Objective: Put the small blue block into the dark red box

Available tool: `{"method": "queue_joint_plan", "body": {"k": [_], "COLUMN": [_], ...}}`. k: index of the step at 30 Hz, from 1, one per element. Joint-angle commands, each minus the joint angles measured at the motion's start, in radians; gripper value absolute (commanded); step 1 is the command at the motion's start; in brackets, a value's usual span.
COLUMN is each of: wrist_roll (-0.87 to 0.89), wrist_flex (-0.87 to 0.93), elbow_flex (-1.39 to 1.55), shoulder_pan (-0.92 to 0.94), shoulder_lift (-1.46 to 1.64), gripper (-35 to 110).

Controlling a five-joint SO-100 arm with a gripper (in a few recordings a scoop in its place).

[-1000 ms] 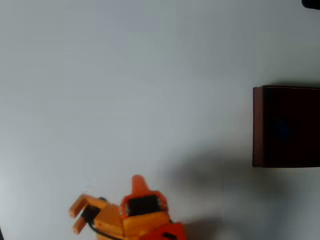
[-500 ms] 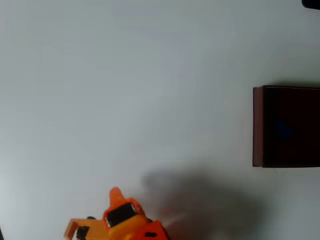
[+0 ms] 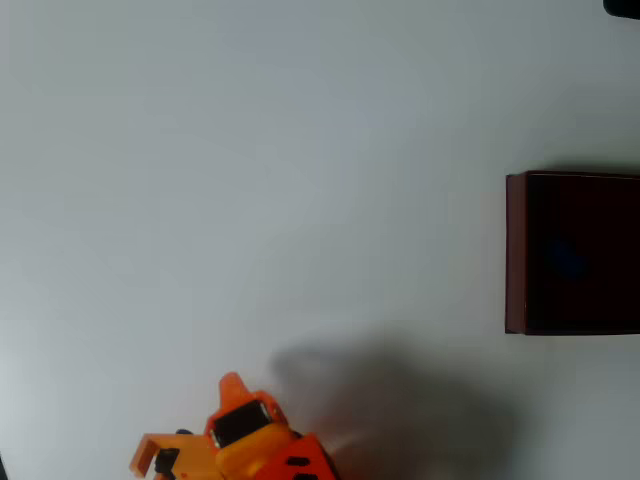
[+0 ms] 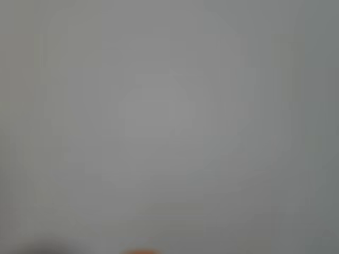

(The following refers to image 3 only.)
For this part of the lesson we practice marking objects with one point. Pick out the dark brown box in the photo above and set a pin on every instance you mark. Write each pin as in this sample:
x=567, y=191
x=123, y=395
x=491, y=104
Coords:
x=600, y=210

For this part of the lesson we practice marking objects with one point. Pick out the black object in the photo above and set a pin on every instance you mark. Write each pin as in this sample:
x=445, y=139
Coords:
x=625, y=7

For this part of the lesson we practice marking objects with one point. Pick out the light orange gripper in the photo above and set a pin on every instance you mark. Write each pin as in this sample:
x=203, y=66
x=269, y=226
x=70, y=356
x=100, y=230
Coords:
x=243, y=421

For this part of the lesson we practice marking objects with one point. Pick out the small black camera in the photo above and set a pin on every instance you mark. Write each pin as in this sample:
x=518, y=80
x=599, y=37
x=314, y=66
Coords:
x=167, y=460

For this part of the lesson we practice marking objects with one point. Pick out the small blue cube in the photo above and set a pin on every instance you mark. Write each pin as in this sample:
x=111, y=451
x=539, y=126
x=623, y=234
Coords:
x=567, y=260

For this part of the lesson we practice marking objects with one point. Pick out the red-orange robot arm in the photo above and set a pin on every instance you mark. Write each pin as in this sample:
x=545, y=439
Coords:
x=305, y=462

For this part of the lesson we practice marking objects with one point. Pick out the light orange camera mount bracket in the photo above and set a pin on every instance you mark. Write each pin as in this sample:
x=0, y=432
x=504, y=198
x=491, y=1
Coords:
x=145, y=452

